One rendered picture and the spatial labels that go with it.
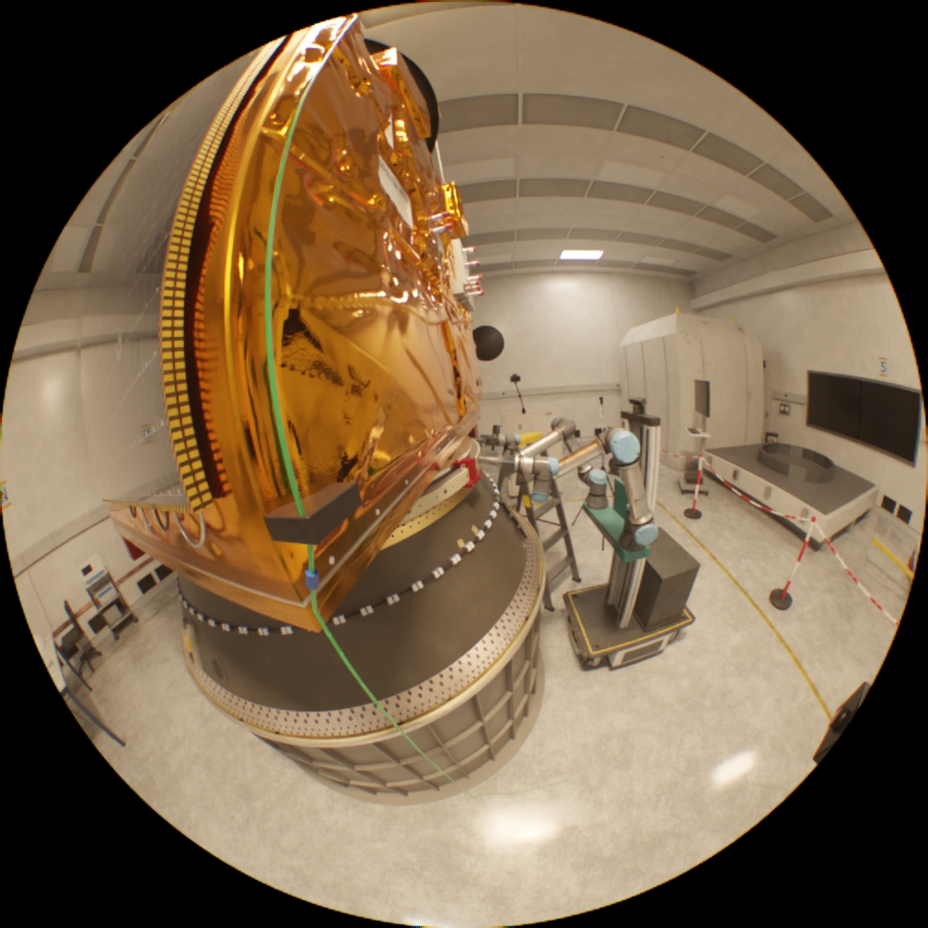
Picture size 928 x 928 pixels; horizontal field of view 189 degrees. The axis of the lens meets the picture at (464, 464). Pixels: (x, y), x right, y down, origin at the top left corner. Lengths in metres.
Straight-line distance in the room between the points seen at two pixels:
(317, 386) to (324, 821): 2.27
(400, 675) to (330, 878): 1.76
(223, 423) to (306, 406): 0.10
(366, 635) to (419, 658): 0.17
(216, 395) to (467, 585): 0.84
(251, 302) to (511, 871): 2.22
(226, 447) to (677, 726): 2.41
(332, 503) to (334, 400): 0.14
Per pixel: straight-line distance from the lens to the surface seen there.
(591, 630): 2.19
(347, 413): 0.39
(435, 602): 0.87
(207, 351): 0.35
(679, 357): 6.19
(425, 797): 2.05
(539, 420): 4.48
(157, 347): 0.38
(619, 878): 2.13
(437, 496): 0.86
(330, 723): 0.98
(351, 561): 0.45
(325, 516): 0.29
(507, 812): 2.01
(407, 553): 0.83
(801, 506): 4.58
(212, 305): 0.36
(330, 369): 0.37
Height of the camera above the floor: 2.00
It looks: 16 degrees down
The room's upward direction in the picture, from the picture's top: 8 degrees counter-clockwise
